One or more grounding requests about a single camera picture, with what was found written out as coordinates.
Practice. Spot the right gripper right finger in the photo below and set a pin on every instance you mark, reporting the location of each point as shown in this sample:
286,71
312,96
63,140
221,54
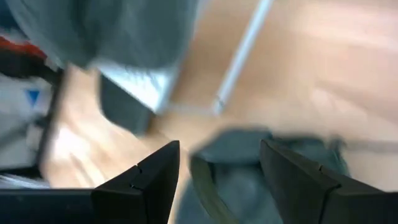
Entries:
311,199

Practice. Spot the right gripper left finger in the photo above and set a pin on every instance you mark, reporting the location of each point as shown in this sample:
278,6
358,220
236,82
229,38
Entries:
140,199

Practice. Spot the blue denim baseball cap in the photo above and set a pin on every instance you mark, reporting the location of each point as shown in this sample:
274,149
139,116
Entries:
5,12

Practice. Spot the white perforated metal shelf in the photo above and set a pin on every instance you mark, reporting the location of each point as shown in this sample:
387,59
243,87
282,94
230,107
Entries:
143,87

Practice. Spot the white panel blue triangle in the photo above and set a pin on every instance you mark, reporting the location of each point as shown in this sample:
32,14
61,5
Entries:
18,130

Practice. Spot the black object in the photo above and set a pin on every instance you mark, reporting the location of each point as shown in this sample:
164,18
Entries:
18,67

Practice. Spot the red object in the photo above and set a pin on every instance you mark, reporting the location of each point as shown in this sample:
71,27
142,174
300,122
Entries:
18,47

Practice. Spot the black aluminium table frame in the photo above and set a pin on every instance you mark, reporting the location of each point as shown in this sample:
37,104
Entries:
51,118

